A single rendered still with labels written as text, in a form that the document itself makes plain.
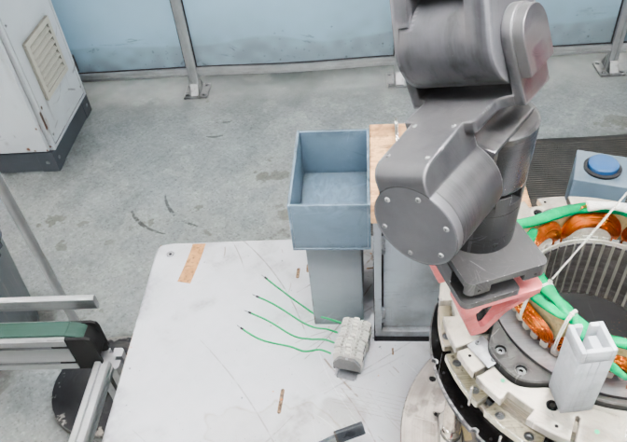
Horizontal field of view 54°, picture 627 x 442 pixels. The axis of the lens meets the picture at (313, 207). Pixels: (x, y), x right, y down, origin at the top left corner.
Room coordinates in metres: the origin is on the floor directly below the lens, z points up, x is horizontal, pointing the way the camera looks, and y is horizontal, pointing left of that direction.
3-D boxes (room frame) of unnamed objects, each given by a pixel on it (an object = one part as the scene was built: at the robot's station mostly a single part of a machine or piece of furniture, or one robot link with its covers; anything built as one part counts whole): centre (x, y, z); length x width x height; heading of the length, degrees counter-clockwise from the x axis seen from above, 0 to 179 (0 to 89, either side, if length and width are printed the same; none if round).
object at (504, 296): (0.31, -0.12, 1.21); 0.07 x 0.07 x 0.09; 13
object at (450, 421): (0.39, -0.15, 0.91); 0.02 x 0.02 x 0.21
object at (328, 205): (0.67, -0.03, 0.92); 0.17 x 0.11 x 0.28; 173
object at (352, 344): (0.55, -0.04, 0.80); 0.10 x 0.05 x 0.04; 159
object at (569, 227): (0.44, -0.29, 1.12); 0.06 x 0.02 x 0.04; 87
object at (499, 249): (0.33, -0.12, 1.28); 0.10 x 0.07 x 0.07; 13
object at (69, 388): (1.06, 0.67, 0.01); 0.34 x 0.34 x 0.02
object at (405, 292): (0.65, -0.18, 0.91); 0.19 x 0.19 x 0.26; 83
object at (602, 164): (0.64, -0.40, 1.04); 0.04 x 0.04 x 0.01
